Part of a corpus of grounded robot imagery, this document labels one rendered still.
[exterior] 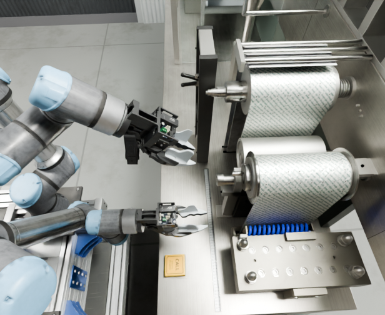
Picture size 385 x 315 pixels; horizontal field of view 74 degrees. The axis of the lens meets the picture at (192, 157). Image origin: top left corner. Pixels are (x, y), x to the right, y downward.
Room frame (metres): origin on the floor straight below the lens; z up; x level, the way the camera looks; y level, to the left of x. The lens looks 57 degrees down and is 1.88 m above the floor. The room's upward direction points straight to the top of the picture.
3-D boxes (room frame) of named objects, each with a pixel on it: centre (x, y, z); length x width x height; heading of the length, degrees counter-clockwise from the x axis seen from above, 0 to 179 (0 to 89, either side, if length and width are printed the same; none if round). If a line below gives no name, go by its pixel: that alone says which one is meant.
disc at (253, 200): (0.34, -0.16, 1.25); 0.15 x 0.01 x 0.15; 3
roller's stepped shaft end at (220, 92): (0.59, -0.07, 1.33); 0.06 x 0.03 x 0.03; 93
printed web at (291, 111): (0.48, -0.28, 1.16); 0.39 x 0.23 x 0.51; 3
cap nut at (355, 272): (0.13, -0.50, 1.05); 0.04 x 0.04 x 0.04
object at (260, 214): (0.29, -0.29, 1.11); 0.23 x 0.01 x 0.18; 93
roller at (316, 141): (0.47, -0.28, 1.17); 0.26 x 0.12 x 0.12; 93
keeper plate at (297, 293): (0.08, -0.35, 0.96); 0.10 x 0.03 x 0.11; 93
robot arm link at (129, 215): (0.27, 0.19, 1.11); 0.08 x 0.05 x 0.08; 2
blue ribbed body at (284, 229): (0.27, -0.29, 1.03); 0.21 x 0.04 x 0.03; 93
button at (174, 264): (0.17, 0.06, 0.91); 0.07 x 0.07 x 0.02; 3
